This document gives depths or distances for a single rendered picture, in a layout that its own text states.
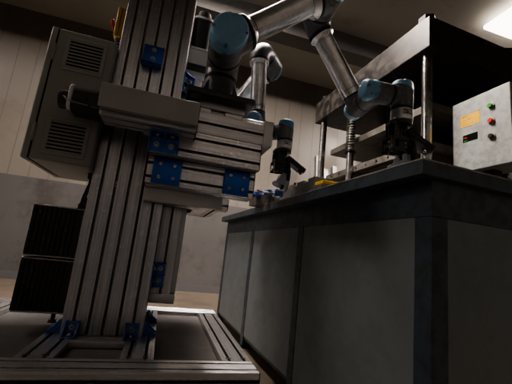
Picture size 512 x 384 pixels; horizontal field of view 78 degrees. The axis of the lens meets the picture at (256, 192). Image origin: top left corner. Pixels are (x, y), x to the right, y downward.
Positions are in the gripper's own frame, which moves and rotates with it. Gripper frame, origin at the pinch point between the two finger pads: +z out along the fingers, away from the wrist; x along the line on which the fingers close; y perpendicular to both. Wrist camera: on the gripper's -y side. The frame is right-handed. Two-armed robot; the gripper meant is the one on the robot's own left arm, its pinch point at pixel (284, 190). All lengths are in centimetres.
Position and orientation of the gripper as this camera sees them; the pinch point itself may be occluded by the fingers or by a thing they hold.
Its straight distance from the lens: 152.1
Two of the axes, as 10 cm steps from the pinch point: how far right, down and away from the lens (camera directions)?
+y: -9.6, -1.5, -2.4
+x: 2.6, -1.5, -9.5
